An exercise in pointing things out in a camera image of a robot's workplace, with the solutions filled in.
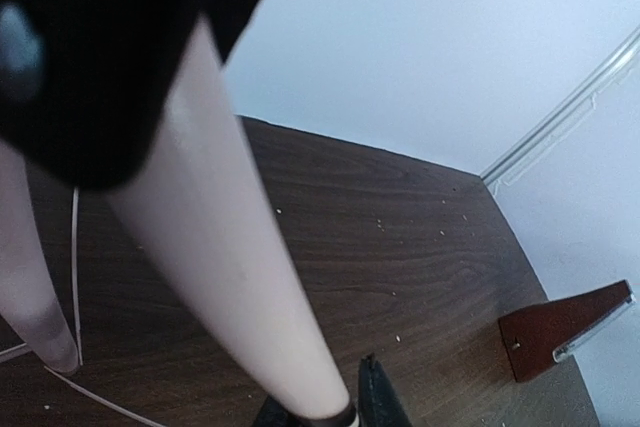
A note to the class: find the dark red wooden metronome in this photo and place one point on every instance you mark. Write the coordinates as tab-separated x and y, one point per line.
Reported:
530	334

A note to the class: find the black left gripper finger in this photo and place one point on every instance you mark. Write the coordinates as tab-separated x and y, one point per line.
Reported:
378	403

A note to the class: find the clear plastic metronome cover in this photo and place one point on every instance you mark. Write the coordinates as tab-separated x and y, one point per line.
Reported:
569	348

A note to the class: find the right aluminium corner post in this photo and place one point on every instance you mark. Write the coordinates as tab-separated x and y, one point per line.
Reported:
565	118

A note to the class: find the pink music stand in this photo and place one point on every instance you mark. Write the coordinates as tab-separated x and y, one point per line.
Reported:
127	97

